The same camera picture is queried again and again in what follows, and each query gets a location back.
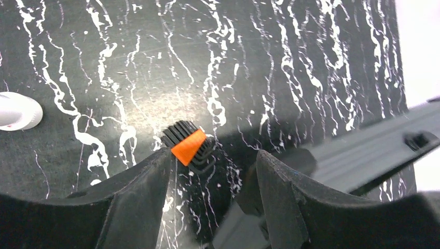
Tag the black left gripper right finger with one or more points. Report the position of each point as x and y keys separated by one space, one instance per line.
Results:
x=302 y=213

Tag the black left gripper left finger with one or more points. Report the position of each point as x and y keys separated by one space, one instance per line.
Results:
x=123 y=211

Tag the black foam-lined poker case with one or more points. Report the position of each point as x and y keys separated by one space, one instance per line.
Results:
x=354 y=164

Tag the small orange black clip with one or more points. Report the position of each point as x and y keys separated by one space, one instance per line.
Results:
x=190 y=146

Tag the white PVC pipe frame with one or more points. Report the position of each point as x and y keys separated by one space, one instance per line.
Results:
x=19 y=112

